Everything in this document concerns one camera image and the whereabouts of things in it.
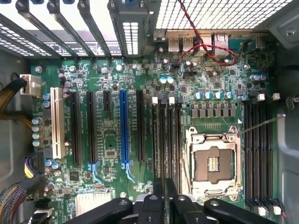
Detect short black expansion slot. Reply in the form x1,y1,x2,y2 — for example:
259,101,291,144
103,90,112,112

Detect red and black twisted wire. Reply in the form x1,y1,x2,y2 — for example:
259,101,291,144
172,0,237,69

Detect black connector purple yellow wires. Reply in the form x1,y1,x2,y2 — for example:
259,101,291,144
22,151,45,180

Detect yellow black braided cable bundle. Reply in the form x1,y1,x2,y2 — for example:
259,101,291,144
0,78,36,128

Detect black cable plug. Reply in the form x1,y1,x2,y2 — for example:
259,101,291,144
32,197,53,224

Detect white power connector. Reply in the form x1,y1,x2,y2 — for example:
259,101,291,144
19,74,42,98

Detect thin metal locking lever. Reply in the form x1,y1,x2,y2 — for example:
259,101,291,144
238,113,286,135

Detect silver USB port block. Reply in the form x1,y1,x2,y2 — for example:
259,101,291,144
167,35,195,53

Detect blue expansion slot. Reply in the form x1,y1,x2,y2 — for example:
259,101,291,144
119,90,129,165

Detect metal CPU socket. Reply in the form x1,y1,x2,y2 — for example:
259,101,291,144
185,125,243,202

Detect white PCI expansion slot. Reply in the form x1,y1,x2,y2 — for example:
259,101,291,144
50,86,66,160

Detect grey metal PC case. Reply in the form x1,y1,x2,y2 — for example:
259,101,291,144
0,0,299,224

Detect long black expansion slot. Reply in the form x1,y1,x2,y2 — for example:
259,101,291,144
86,90,99,164
136,89,146,162
71,90,83,164

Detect silver chipset heat sink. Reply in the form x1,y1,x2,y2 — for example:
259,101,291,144
74,190,114,218

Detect green motherboard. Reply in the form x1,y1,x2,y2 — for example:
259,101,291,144
30,29,287,224

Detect silver ethernet port block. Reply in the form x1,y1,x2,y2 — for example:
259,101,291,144
211,32,229,56

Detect black RAM slot white latch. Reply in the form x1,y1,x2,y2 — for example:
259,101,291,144
251,93,266,216
150,96,160,182
266,92,281,216
167,96,176,185

